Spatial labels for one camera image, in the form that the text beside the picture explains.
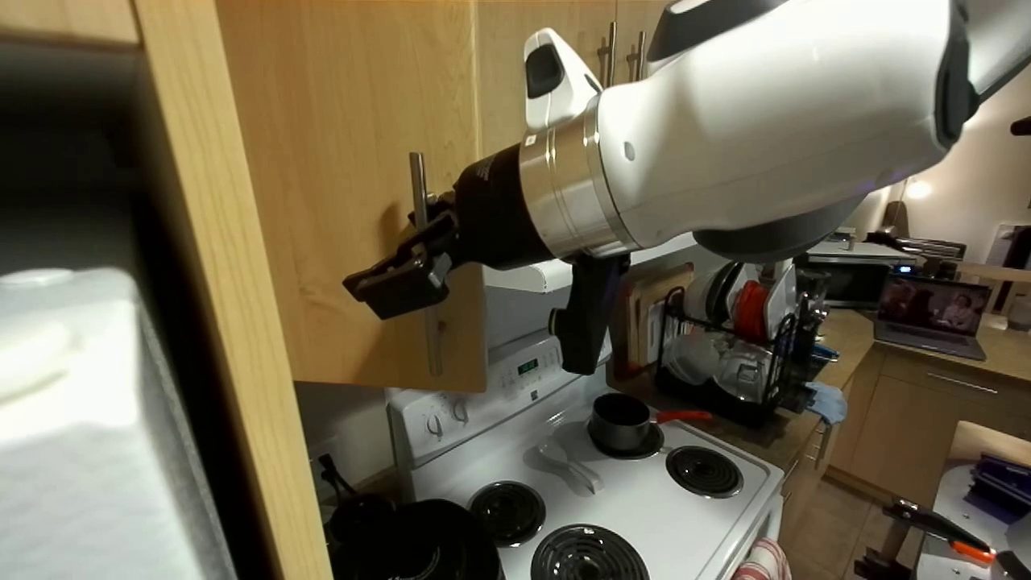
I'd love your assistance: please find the black pot on stove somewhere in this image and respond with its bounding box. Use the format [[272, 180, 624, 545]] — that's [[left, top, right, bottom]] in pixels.
[[352, 496, 510, 580]]

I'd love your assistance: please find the wood lower cabinet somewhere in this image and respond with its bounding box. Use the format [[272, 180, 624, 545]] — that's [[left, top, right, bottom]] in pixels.
[[825, 307, 1031, 508]]

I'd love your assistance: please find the white range hood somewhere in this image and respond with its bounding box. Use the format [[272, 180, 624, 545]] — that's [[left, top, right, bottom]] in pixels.
[[480, 230, 701, 348]]

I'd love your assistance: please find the black wire dish rack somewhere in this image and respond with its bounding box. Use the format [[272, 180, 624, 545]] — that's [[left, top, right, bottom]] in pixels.
[[655, 280, 838, 429]]

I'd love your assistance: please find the large light wood cabinet door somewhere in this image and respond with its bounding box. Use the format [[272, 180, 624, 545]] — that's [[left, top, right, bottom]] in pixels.
[[213, 0, 494, 396]]

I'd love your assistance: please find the small black pan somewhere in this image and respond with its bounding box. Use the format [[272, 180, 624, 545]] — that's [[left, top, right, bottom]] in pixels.
[[584, 416, 669, 459]]

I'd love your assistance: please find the lit floor lamp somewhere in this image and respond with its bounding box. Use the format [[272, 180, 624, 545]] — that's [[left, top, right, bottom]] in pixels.
[[894, 172, 937, 207]]

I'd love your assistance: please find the black saucepan with orange handle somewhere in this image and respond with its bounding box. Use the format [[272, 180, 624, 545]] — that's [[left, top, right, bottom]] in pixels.
[[585, 390, 719, 453]]

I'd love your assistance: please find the white textured box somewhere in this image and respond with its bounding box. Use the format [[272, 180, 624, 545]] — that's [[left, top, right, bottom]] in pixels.
[[0, 264, 240, 580]]

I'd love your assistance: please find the white upright dish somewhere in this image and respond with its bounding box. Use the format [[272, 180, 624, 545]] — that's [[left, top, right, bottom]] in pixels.
[[762, 254, 806, 337]]

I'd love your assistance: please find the pale blue cloth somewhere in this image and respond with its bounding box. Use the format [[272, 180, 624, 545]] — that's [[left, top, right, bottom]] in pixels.
[[802, 379, 854, 429]]

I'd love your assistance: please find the black power plug cable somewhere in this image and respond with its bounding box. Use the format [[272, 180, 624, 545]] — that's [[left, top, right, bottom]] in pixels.
[[316, 447, 364, 508]]

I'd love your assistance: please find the blue book stack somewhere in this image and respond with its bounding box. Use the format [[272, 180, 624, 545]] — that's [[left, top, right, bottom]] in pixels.
[[962, 451, 1031, 524]]

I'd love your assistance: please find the white electric stove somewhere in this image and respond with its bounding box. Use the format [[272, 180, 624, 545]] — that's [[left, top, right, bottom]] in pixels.
[[387, 318, 788, 580]]

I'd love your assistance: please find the small black coil burner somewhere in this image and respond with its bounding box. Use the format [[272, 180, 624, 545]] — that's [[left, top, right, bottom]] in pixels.
[[665, 444, 746, 499], [467, 476, 547, 549]]

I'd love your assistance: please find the red white striped towel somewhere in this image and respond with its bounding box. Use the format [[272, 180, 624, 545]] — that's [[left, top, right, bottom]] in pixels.
[[734, 535, 798, 580]]

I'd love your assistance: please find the large black coil burner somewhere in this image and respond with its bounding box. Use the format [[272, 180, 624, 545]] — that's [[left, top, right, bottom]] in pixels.
[[529, 523, 655, 580]]

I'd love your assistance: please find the white wall outlet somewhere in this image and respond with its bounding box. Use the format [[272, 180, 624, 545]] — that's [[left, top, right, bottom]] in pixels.
[[305, 433, 348, 488]]

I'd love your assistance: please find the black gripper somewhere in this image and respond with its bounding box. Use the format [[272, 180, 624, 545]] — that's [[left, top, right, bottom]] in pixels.
[[340, 142, 556, 322]]

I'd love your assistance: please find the grey open laptop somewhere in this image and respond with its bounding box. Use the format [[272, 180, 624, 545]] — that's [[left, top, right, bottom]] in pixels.
[[874, 274, 994, 363]]

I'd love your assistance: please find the silver toaster oven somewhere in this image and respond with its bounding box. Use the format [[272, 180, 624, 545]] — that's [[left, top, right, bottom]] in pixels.
[[802, 235, 928, 312]]

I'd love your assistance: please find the black orange tool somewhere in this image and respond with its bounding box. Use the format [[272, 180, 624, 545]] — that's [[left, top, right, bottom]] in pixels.
[[854, 492, 1031, 580]]

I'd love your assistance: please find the wooden cutting board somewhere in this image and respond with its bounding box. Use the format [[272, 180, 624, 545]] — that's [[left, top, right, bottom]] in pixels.
[[624, 264, 701, 379]]

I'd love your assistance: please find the red dish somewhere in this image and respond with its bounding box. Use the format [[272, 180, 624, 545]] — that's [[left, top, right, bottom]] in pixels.
[[731, 277, 773, 348]]

